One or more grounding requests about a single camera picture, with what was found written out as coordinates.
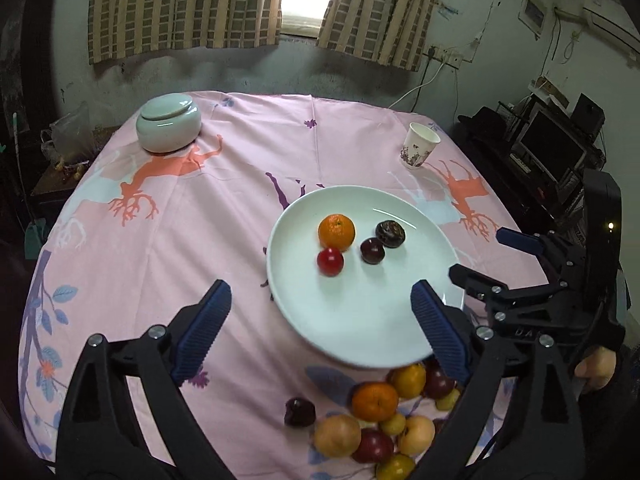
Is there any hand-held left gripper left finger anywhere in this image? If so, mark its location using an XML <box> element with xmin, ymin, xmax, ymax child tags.
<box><xmin>56</xmin><ymin>279</ymin><xmax>236</xmax><ymax>480</ymax></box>

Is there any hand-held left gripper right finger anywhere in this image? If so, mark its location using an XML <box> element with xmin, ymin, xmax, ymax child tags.
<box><xmin>410</xmin><ymin>280</ymin><xmax>586</xmax><ymax>480</ymax></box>

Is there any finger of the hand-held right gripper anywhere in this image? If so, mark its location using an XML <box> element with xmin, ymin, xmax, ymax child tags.
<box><xmin>448</xmin><ymin>263</ymin><xmax>572</xmax><ymax>307</ymax></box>
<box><xmin>496</xmin><ymin>227</ymin><xmax>587</xmax><ymax>282</ymax></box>

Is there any white round plate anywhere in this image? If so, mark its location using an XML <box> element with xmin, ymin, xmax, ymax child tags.
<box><xmin>266</xmin><ymin>186</ymin><xmax>466</xmax><ymax>370</ymax></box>

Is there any small yellow fruit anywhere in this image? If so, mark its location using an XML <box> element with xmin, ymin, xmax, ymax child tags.
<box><xmin>378</xmin><ymin>411</ymin><xmax>407</xmax><ymax>436</ymax></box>

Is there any peach-coloured pear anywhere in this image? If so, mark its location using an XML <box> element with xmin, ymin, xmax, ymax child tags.
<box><xmin>397</xmin><ymin>415</ymin><xmax>436</xmax><ymax>457</ymax></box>

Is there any dark purple plum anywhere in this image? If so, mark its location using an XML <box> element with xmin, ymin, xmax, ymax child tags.
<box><xmin>284</xmin><ymin>397</ymin><xmax>317</xmax><ymax>427</ymax></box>
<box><xmin>360</xmin><ymin>238</ymin><xmax>386</xmax><ymax>265</ymax></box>

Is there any red-purple plum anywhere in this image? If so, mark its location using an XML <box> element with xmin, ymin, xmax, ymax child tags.
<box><xmin>351</xmin><ymin>428</ymin><xmax>395</xmax><ymax>464</ymax></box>

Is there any yellow-green tomato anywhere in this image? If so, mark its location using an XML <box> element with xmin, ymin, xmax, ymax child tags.
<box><xmin>375</xmin><ymin>454</ymin><xmax>416</xmax><ymax>480</ymax></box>

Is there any tan round pear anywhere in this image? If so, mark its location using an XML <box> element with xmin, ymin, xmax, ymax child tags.
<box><xmin>314</xmin><ymin>414</ymin><xmax>362</xmax><ymax>458</ymax></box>

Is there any person's right hand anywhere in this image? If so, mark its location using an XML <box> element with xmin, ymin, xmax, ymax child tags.
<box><xmin>574</xmin><ymin>347</ymin><xmax>618</xmax><ymax>393</ymax></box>

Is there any large purple plum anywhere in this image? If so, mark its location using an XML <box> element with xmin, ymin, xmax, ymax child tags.
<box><xmin>424</xmin><ymin>366</ymin><xmax>458</xmax><ymax>400</ymax></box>

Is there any yellow-orange oval fruit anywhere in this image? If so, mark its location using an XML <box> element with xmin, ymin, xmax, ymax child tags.
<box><xmin>390</xmin><ymin>364</ymin><xmax>427</xmax><ymax>400</ymax></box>

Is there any pink printed tablecloth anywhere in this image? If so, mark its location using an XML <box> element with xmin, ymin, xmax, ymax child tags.
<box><xmin>17</xmin><ymin>91</ymin><xmax>556</xmax><ymax>480</ymax></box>

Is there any orange mandarin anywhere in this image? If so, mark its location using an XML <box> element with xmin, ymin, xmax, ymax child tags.
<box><xmin>351</xmin><ymin>382</ymin><xmax>400</xmax><ymax>422</ymax></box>
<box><xmin>318</xmin><ymin>214</ymin><xmax>356</xmax><ymax>252</ymax></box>

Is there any computer monitor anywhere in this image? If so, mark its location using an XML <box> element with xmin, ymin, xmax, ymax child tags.
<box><xmin>515</xmin><ymin>107</ymin><xmax>587</xmax><ymax>186</ymax></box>

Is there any dark brown passion fruit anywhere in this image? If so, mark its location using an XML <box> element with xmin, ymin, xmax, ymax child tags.
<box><xmin>376</xmin><ymin>220</ymin><xmax>406</xmax><ymax>249</ymax></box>

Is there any small red cherry tomato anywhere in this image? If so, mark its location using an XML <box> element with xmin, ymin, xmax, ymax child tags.
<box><xmin>316</xmin><ymin>248</ymin><xmax>345</xmax><ymax>277</ymax></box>

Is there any printed paper cup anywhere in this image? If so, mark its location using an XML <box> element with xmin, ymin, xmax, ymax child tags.
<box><xmin>399</xmin><ymin>122</ymin><xmax>442</xmax><ymax>170</ymax></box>

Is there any black speaker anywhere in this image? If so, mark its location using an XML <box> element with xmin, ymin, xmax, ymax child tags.
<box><xmin>570</xmin><ymin>92</ymin><xmax>604</xmax><ymax>136</ymax></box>

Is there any teal plastic bottle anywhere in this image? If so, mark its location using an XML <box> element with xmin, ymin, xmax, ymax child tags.
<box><xmin>22</xmin><ymin>220</ymin><xmax>48</xmax><ymax>261</ymax></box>

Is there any pale green lidded ceramic jar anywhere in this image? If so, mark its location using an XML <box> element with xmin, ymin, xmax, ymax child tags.
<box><xmin>136</xmin><ymin>94</ymin><xmax>202</xmax><ymax>153</ymax></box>

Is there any wooden side table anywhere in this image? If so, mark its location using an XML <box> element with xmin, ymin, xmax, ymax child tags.
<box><xmin>30</xmin><ymin>127</ymin><xmax>121</xmax><ymax>211</ymax></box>

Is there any clear plastic bag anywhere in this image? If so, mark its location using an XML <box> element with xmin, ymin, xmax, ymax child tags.
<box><xmin>42</xmin><ymin>102</ymin><xmax>96</xmax><ymax>166</ymax></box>

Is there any white air conditioner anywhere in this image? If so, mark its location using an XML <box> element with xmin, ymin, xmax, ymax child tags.
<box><xmin>580</xmin><ymin>0</ymin><xmax>640</xmax><ymax>68</ymax></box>

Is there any checked beige curtain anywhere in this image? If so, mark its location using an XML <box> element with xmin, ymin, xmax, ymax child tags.
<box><xmin>87</xmin><ymin>0</ymin><xmax>286</xmax><ymax>65</ymax></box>
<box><xmin>316</xmin><ymin>0</ymin><xmax>443</xmax><ymax>72</ymax></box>

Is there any white power cable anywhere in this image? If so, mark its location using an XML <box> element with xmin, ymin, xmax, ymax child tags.
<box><xmin>387</xmin><ymin>57</ymin><xmax>446</xmax><ymax>111</ymax></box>

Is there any white wall outlet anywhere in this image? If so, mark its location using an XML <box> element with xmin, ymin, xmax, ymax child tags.
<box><xmin>427</xmin><ymin>46</ymin><xmax>463</xmax><ymax>68</ymax></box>

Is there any white wall panel box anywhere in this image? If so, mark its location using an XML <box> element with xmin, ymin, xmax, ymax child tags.
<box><xmin>518</xmin><ymin>0</ymin><xmax>547</xmax><ymax>37</ymax></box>

